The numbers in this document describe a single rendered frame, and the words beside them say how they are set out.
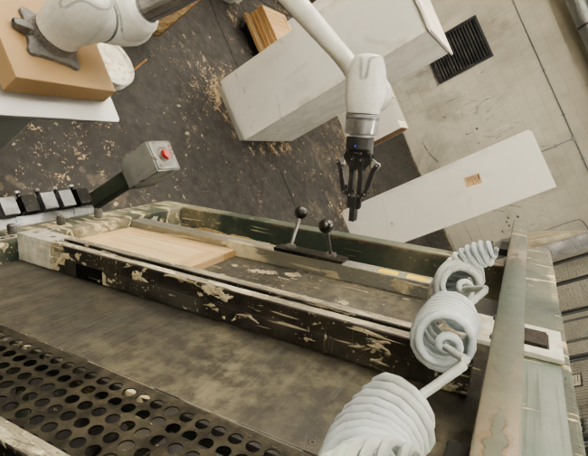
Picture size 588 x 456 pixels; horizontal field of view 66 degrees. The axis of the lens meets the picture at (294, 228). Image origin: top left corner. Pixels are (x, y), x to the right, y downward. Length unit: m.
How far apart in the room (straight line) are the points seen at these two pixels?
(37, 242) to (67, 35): 0.75
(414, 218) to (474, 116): 4.59
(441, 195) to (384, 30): 1.98
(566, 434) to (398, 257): 0.88
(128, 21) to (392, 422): 1.64
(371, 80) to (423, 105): 8.18
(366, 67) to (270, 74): 2.65
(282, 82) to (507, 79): 6.05
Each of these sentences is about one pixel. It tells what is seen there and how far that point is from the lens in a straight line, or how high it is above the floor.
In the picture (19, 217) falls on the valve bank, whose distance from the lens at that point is 1.56.
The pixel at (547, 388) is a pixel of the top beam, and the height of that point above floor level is 1.94.
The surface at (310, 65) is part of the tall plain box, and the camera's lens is 3.69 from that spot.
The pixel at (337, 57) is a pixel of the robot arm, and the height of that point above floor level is 1.66.
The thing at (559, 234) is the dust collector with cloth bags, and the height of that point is 1.87.
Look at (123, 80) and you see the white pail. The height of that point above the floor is 0.35.
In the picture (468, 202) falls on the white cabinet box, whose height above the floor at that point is 1.30.
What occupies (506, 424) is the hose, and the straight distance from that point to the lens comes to 0.25.
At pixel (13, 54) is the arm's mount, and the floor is 0.83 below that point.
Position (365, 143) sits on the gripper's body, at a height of 1.67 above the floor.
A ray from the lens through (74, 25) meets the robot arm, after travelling 1.70.
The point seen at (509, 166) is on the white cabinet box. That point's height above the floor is 1.76.
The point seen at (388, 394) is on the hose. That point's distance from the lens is 0.34.
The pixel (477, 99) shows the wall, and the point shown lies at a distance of 9.25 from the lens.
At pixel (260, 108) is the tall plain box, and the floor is 0.33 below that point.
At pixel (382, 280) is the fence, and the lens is 1.13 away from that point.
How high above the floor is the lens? 2.03
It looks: 29 degrees down
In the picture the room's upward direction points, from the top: 66 degrees clockwise
